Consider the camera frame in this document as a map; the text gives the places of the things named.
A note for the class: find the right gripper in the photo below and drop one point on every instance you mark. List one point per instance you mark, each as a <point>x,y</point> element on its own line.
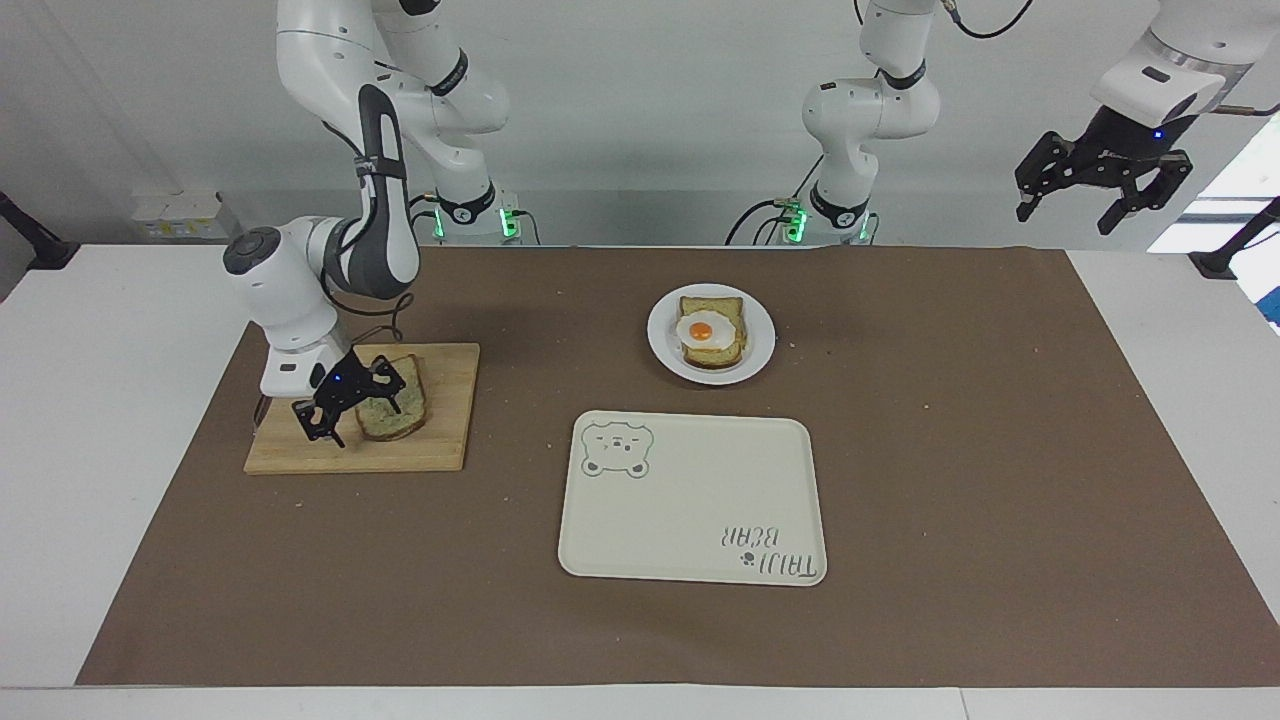
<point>337,385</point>

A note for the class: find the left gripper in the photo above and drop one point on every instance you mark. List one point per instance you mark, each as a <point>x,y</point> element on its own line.
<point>1135,145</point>

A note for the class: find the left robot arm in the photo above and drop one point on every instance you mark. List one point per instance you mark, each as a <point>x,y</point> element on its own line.
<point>868,110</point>

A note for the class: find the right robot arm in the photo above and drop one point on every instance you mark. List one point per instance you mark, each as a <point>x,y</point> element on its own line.
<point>290,290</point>

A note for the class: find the white round plate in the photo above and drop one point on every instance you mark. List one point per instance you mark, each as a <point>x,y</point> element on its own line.
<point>762,340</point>

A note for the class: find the plain bread slice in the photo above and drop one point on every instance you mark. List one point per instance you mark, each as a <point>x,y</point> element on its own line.
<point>395,420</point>

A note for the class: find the wooden cutting board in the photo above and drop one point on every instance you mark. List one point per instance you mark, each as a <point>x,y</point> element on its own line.
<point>440,420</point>

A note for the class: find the black stand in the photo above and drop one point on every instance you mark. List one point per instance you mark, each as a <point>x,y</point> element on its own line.
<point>35,240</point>
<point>1235,250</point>

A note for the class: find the cream tray with bear print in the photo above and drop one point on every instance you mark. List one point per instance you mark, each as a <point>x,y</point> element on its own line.
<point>690,510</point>

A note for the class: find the fried egg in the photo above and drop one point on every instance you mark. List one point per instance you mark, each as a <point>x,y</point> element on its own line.
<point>705,329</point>

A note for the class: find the bread slice under egg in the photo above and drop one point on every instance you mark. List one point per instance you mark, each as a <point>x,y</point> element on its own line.
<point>722,356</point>

